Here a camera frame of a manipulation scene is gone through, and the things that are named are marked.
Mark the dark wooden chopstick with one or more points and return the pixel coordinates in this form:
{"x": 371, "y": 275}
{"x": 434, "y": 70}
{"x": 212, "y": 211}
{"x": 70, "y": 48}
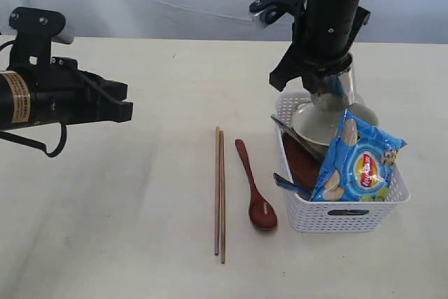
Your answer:
{"x": 222, "y": 199}

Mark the dark brown wooden plate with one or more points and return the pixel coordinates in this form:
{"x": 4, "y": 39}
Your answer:
{"x": 303, "y": 167}

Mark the pale green ceramic bowl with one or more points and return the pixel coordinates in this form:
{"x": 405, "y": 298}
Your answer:
{"x": 317, "y": 127}

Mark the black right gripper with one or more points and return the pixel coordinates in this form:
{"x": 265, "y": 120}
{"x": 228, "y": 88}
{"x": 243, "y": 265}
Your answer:
{"x": 324, "y": 42}

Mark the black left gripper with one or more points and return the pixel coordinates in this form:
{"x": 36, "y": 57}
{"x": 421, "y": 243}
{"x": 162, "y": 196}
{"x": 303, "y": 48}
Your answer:
{"x": 58, "y": 92}

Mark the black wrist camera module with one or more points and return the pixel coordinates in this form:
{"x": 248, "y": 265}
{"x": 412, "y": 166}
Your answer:
{"x": 267, "y": 12}

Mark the shiny steel cup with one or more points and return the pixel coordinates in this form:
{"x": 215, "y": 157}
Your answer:
{"x": 341, "y": 88}

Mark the lower blue-grey utensil handle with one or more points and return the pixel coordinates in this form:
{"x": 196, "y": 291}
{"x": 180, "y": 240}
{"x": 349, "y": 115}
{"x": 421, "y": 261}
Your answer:
{"x": 287, "y": 185}

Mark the dark brown wooden spoon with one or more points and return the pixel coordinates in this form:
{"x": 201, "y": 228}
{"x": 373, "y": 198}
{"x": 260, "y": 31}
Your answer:
{"x": 260, "y": 211}

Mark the light wooden chopstick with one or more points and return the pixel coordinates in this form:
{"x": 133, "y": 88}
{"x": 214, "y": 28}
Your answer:
{"x": 217, "y": 193}

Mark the white plastic perforated basket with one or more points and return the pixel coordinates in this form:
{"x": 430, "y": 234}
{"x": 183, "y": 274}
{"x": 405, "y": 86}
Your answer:
{"x": 318, "y": 217}

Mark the grey metal utensil handle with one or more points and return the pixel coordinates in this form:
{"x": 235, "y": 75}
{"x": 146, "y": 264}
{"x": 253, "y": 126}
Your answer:
{"x": 293, "y": 134}

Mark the blue chips bag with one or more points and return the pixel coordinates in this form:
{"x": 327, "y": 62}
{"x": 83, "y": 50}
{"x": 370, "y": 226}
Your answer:
{"x": 359, "y": 163}

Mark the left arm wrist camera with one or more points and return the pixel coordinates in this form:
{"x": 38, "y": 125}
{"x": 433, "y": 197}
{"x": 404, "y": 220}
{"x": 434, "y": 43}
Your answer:
{"x": 36, "y": 30}

